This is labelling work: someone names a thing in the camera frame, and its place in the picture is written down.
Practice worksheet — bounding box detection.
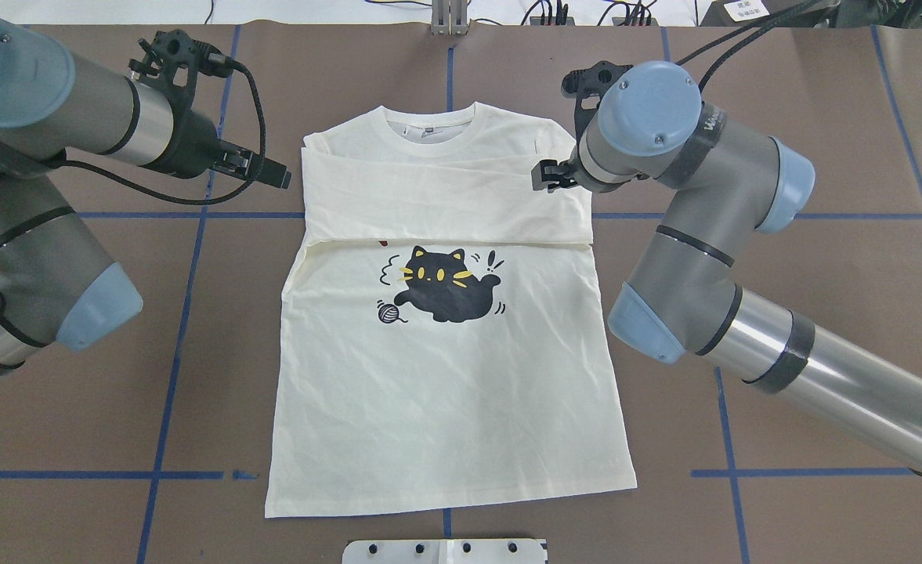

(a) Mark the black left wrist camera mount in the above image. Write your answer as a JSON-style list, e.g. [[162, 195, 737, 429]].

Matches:
[[128, 29, 234, 114]]

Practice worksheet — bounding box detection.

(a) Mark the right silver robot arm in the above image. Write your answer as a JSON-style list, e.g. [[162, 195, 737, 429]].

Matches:
[[533, 60, 922, 479]]

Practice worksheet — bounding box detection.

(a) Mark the black cable bundle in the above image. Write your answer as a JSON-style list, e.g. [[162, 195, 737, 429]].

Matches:
[[521, 0, 657, 27]]

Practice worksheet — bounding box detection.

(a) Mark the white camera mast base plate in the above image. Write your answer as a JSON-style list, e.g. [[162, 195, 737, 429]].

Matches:
[[342, 538, 549, 563]]

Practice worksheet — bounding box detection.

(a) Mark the cream long-sleeve cat shirt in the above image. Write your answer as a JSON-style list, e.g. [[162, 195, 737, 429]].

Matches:
[[264, 103, 637, 518]]

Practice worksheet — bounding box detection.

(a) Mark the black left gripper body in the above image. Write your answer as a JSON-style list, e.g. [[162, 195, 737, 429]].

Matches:
[[159, 110, 256, 181]]

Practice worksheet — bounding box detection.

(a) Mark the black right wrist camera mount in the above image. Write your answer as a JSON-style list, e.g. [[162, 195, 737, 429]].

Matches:
[[561, 60, 634, 140]]

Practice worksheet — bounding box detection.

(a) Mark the dark box with label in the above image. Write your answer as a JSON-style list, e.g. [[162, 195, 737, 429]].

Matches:
[[698, 1, 841, 27]]

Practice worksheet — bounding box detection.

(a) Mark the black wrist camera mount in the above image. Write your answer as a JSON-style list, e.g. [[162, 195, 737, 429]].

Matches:
[[128, 29, 234, 114], [561, 60, 634, 140]]

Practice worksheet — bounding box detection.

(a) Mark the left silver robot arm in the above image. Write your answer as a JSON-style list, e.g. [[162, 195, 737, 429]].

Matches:
[[0, 19, 291, 379]]

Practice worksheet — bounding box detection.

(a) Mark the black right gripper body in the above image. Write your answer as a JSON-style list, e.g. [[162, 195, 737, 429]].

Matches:
[[558, 156, 599, 190]]

